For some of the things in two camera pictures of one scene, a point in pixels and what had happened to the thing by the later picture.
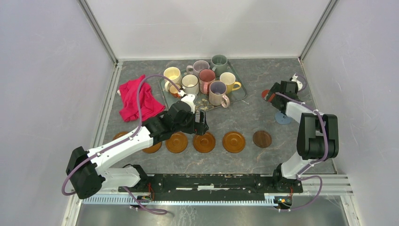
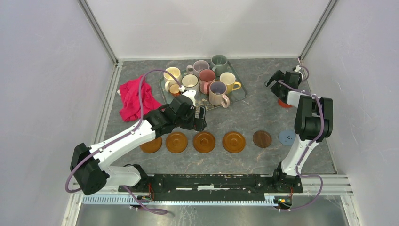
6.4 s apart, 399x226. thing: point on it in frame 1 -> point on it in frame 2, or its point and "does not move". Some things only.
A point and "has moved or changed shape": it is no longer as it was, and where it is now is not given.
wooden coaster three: (152, 149) does not move
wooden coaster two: (204, 143) does not move
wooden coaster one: (177, 143) does not move
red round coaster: (264, 92) has moved or changed shape
